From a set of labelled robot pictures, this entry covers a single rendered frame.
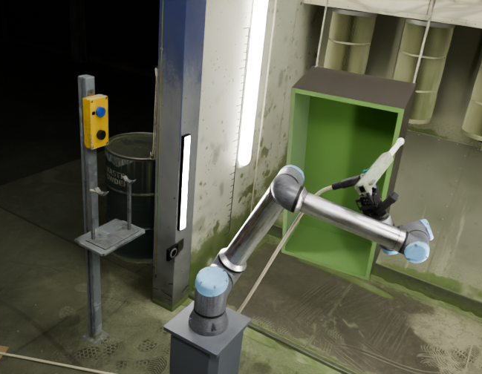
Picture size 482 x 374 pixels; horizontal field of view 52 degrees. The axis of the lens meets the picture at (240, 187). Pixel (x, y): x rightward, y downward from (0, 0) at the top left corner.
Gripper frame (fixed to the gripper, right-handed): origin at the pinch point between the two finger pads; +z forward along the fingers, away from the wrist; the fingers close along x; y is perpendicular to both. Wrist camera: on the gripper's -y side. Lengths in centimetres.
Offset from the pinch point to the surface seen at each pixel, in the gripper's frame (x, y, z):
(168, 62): 34, 103, 75
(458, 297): 127, 41, -166
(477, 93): 180, -1, -35
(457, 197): 177, 35, -109
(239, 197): 88, 155, -35
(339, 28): 184, 75, 41
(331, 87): 69, 37, 25
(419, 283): 127, 66, -152
